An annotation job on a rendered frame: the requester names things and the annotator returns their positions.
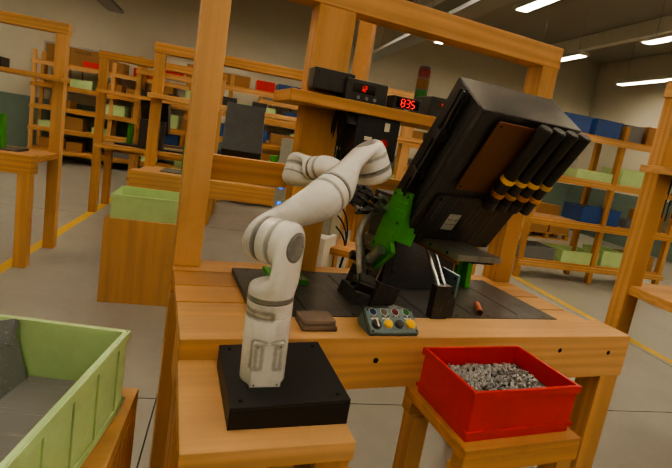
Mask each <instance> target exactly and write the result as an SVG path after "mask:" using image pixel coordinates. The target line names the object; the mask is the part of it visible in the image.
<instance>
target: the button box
mask: <svg viewBox="0 0 672 468"><path fill-rule="evenodd" d="M370 309H375V310H376V314H375V315H373V314H371V313H370ZM381 309H386V310H387V312H388V313H387V315H384V314H382V313H381ZM393 309H395V308H393ZM393 309H388V308H364V310H363V311H362V313H361V314H360V316H359V317H358V319H357V321H358V324H359V326H360V327H361V328H362V329H363V330H364V331H365V332H366V333H367V334H368V335H369V336H417V335H418V334H419V332H418V329H417V326H415V328H414V329H410V328H408V327H407V326H406V321H407V319H412V320H414V317H413V314H412V312H411V309H406V310H408V311H409V315H405V314H404V313H403V310H404V309H396V310H397V311H398V315H394V314H393V313H392V310H393ZM374 319H379V320H380V321H381V322H382V326H381V327H380V328H375V327H374V326H373V324H372V322H373V320H374ZM387 319H389V320H391V321H392V322H393V326H392V327H391V328H387V327H386V326H385V325H384V322H385V320H387ZM399 319H400V320H402V321H403V322H404V326H403V327H402V328H398V327H397V326H396V324H395V322H396V321H397V320H399ZM414 321H415V320H414Z"/></svg>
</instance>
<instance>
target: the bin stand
mask: <svg viewBox="0 0 672 468"><path fill-rule="evenodd" d="M402 407H403V408H404V412H403V417H402V422H401V427H400V432H399V437H398V442H397V446H396V451H395V456H394V461H393V466H392V468H419V463H420V459H421V454H422V449H423V445H424V440H425V435H426V431H427V426H428V422H430V423H431V425H432V426H433V427H434V428H435V429H436V430H437V431H438V433H439V434H440V435H441V436H442V437H443V438H444V439H445V441H446V442H447V443H448V444H449V445H450V446H451V448H452V449H453V451H452V456H451V459H450V460H448V461H447V465H446V468H521V467H528V466H535V465H537V468H570V464H571V460H575V459H576V456H577V452H578V448H579V447H578V446H579V445H580V441H581V437H580V436H578V435H577V434H576V433H574V432H573V431H572V430H570V429H569V428H568V427H567V430H566V431H561V432H552V433H543V434H534V435H525V436H516V437H507V438H498V439H489V440H480V441H471V442H464V441H463V440H462V439H461V438H460V437H459V435H458V434H457V433H456V432H455V431H454V430H453V429H452V428H451V427H450V426H449V425H448V424H447V423H446V421H445V420H444V419H443V418H442V417H441V416H440V415H439V414H438V413H437V412H436V411H435V410H434V409H433V407H432V406H431V405H430V404H429V403H428V402H427V401H426V400H425V399H424V398H423V397H422V396H421V394H420V393H419V392H418V386H417V385H411V386H406V388H405V394H404V398H403V403H402Z"/></svg>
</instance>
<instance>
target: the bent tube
mask: <svg viewBox="0 0 672 468"><path fill-rule="evenodd" d="M374 205H377V206H378V207H380V208H382V209H384V210H387V211H388V210H389V197H387V196H385V195H382V194H380V193H379V194H378V201H377V202H376V203H375V204H374ZM376 214H377V212H374V211H371V212H370V213H369V214H364V215H363V217H362V218H361V220H360V222H359V225H358V228H357V231H356V236H355V246H356V270H357V279H358V280H359V275H358V274H359V273H363V274H366V268H365V262H364V260H363V258H364V256H365V250H364V235H365V231H366V228H367V226H368V224H369V222H370V220H371V219H372V218H373V216H375V215H376Z"/></svg>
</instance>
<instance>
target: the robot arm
mask: <svg viewBox="0 0 672 468"><path fill-rule="evenodd" d="M391 176H392V169H391V164H390V161H389V157H388V154H387V150H386V148H385V145H384V144H383V142H382V141H380V140H377V139H372V140H368V141H365V142H362V143H361V144H359V145H357V146H356V147H355V148H354V149H352V150H351V151H350V152H349V153H348V154H347V155H346V156H345V157H344V158H343V159H342V160H341V161H340V160H338V159H336V158H334V157H331V156H326V155H323V156H308V155H305V154H302V153H299V152H293V153H291V154H290V155H289V156H288V158H287V161H286V164H285V167H284V170H283V173H282V179H283V181H284V182H285V183H286V184H288V185H291V186H299V187H305V188H304V189H302V190H301V191H299V192H298V193H297V194H295V195H294V196H292V197H291V198H289V199H288V200H286V201H285V202H283V203H281V204H280V205H278V206H276V207H274V208H272V209H270V210H268V211H267V212H265V213H263V214H261V215H260V216H258V217H257V218H255V219H254V220H253V221H252V222H251V223H250V224H249V226H248V227H247V229H246V230H245V232H244V235H243V238H242V248H243V250H244V252H245V253H246V254H247V255H248V256H249V257H251V258H252V259H254V260H257V261H259V262H263V263H266V264H269V265H271V266H272V269H271V274H270V276H262V277H258V278H255V279H253V280H252V281H251V282H250V283H249V286H248V295H247V305H246V314H245V324H244V333H243V343H242V352H241V363H240V373H239V375H240V378H241V379H242V380H243V381H244V382H245V383H247V384H248V385H249V388H258V387H280V382H281V381H282V380H283V379H284V374H285V366H286V358H287V350H288V342H289V334H290V326H291V318H292V310H293V302H294V295H295V291H296V288H297V286H298V282H299V278H300V272H301V266H302V261H303V255H304V250H305V232H304V229H303V226H307V225H311V224H315V223H319V222H322V221H325V220H328V219H330V218H332V217H334V216H335V215H337V214H338V213H339V212H340V211H341V210H342V209H343V208H345V207H346V206H347V205H348V204H349V203H350V204H351V205H352V206H354V207H355V209H356V211H355V214H369V213H370V212H371V211H374V212H377V213H381V212H382V211H383V209H382V208H380V207H378V206H377V205H374V204H372V203H371V202H369V200H371V201H372V202H374V203H376V202H377V201H378V197H377V196H375V195H374V194H373V193H372V192H373V190H372V189H371V188H370V187H369V186H371V185H377V184H381V183H383V182H385V181H387V180H388V179H390V177H391ZM305 177H306V178H305ZM366 189H367V190H369V191H367V190H366ZM367 205H369V206H367Z"/></svg>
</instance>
